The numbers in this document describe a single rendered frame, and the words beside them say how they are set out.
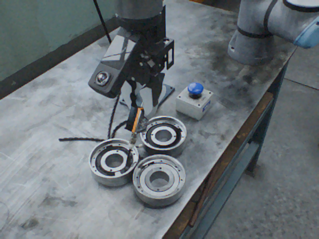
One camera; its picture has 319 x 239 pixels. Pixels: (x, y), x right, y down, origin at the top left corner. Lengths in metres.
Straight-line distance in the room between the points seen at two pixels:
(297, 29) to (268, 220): 0.98
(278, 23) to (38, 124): 0.68
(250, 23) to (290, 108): 1.26
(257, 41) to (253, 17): 0.08
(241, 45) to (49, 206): 0.69
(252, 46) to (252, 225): 0.88
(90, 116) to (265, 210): 1.05
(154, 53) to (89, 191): 0.32
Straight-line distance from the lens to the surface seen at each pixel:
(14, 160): 0.77
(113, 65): 0.47
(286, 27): 0.87
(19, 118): 0.87
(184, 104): 0.76
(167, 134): 0.71
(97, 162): 0.66
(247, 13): 0.94
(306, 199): 1.70
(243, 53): 0.98
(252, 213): 1.57
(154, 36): 0.52
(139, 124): 0.58
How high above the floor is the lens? 1.34
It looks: 44 degrees down
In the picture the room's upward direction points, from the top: 1 degrees counter-clockwise
